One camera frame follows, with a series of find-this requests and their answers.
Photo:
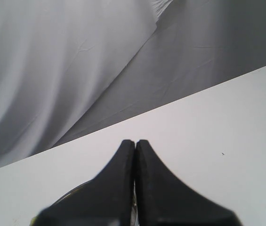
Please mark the yellow sponge block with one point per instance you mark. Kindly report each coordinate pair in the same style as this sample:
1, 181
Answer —
35, 220

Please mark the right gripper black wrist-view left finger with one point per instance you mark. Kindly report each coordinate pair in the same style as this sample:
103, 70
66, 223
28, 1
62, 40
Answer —
105, 201

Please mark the round stainless steel dish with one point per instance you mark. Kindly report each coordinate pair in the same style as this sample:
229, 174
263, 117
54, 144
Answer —
134, 221

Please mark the grey backdrop cloth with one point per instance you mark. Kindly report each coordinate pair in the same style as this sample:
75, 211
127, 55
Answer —
71, 67

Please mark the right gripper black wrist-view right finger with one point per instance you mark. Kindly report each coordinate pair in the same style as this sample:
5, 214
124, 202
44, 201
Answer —
164, 200

